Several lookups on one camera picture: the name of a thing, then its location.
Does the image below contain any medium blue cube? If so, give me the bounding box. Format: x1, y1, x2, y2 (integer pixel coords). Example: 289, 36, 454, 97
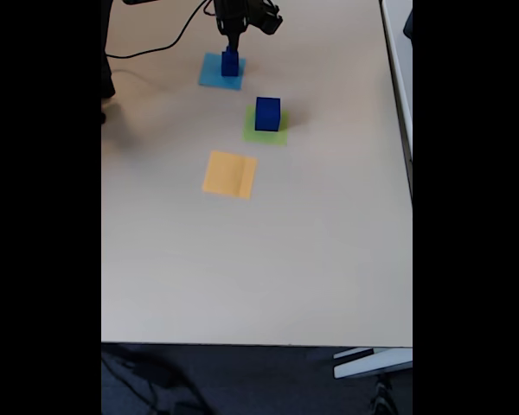
221, 54, 240, 78

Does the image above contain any largest blue cube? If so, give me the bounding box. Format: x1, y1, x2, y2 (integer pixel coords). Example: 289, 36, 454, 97
254, 96, 281, 131

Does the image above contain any blue paper square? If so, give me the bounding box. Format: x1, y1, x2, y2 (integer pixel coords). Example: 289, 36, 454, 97
198, 51, 247, 92

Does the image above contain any green paper square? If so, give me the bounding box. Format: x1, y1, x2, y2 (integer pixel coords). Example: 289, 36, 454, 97
240, 105, 290, 147

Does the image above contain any orange paper square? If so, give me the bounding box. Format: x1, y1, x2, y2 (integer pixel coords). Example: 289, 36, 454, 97
202, 150, 259, 201

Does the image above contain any white table foot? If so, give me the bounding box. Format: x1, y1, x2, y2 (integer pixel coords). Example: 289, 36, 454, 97
332, 347, 413, 380

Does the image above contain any black camera box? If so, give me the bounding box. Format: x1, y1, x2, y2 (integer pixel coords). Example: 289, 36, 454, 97
246, 0, 285, 36

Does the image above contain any black camera cable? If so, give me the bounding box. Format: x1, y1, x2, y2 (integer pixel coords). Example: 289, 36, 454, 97
106, 0, 214, 60

